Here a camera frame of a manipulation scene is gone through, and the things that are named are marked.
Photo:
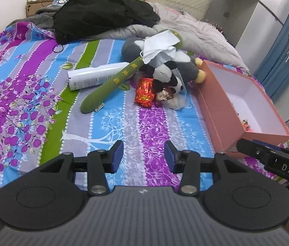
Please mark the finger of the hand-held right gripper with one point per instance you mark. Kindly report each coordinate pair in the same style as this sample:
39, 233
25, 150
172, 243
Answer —
249, 147
262, 143

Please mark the grey penguin plush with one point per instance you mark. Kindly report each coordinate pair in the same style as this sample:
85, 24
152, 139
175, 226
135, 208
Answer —
131, 48

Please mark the white tissue paper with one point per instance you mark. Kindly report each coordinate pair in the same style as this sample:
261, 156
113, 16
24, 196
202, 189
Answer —
159, 43

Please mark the green plush stick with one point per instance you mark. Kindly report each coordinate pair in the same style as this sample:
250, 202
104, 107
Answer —
108, 87

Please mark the small brown doll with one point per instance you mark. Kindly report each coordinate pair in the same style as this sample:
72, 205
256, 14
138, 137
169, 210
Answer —
164, 94

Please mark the black jacket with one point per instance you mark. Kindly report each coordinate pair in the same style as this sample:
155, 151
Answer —
95, 15

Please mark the light grey quilt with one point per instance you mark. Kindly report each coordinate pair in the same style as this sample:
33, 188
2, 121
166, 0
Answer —
198, 30

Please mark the blue printed packet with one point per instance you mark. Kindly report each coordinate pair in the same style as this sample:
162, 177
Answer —
62, 1

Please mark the panda plush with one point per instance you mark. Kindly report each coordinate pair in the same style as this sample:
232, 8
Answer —
163, 73

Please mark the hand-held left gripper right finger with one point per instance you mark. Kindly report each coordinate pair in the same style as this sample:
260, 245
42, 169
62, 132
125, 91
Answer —
170, 156

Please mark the brown cardboard box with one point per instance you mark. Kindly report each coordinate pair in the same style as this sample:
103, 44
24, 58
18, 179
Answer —
33, 9

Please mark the dark wall switch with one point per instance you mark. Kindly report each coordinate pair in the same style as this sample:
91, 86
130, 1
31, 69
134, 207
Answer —
226, 14

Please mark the dark curved rod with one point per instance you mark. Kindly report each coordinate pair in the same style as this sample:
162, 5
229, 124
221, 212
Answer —
269, 10

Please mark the pink cardboard box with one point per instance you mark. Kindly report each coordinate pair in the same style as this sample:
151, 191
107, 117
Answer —
218, 112

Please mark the white spray can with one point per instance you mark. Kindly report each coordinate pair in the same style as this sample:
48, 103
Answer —
90, 75

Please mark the floral striped bedsheet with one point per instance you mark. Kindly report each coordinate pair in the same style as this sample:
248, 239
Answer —
31, 87

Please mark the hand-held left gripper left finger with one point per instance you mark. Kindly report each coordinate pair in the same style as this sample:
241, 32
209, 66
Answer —
117, 156

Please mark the small colourful toy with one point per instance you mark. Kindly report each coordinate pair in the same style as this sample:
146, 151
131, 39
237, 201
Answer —
246, 125

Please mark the red foil packet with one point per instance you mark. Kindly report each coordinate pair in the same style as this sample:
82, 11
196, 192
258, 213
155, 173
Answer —
145, 92

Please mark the blue curtain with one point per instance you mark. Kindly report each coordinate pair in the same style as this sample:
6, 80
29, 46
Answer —
275, 64

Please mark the grey fleece blanket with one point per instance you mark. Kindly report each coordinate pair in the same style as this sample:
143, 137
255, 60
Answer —
44, 16

